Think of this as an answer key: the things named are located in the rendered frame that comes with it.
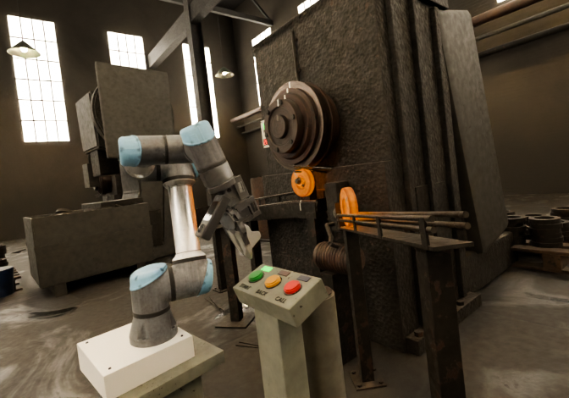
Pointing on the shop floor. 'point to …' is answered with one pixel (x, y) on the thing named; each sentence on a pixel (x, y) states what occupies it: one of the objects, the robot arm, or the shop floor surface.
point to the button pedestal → (282, 328)
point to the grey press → (154, 83)
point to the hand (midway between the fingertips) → (246, 256)
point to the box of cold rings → (87, 243)
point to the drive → (475, 154)
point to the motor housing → (328, 262)
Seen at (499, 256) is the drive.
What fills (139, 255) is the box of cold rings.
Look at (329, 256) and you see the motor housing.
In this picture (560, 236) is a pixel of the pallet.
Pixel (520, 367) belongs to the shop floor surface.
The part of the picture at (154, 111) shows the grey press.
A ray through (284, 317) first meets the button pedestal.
